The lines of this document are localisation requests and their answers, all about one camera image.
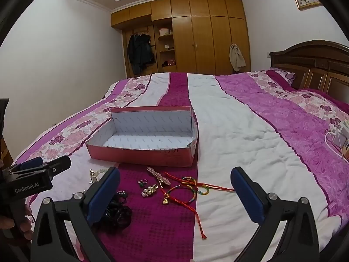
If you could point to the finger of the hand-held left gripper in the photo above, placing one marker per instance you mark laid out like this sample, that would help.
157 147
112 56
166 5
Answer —
57 166
30 164

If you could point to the white charger device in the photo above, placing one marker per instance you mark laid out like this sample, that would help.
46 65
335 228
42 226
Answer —
342 139

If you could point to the small red box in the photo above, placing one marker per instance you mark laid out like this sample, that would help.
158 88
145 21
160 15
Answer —
171 62

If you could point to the pink floral bedspread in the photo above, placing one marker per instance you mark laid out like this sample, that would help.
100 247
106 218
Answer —
231 131

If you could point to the green bead earring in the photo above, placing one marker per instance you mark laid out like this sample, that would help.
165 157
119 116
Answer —
142 184
124 194

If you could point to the white round box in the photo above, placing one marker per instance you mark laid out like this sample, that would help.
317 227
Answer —
163 32

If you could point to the pink crystal hair clip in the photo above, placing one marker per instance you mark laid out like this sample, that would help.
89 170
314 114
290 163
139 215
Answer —
155 173

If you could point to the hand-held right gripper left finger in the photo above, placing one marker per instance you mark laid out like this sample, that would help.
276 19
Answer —
103 196

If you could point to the person's left hand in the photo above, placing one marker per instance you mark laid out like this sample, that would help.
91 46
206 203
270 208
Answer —
28 218

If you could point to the red cardboard box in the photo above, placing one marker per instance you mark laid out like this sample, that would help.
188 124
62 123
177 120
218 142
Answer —
141 155

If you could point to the beige hanging bag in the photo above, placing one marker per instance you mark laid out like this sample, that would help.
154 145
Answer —
236 57

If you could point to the gold pearl drop earring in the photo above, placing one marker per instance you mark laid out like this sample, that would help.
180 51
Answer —
93 176

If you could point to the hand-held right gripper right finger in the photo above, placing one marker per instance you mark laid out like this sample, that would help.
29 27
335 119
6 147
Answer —
246 199

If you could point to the black ribbon hair bow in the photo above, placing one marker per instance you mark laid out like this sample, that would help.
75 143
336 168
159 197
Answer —
120 215

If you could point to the pink floral pillow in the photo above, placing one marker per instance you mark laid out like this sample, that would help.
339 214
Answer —
280 76

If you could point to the wooden wardrobe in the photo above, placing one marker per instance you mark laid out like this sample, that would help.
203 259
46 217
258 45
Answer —
201 41

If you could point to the dark hanging jackets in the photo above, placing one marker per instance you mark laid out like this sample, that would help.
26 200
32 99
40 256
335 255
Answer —
140 51

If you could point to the dark wooden headboard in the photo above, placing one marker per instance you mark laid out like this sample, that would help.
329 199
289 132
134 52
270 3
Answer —
313 68

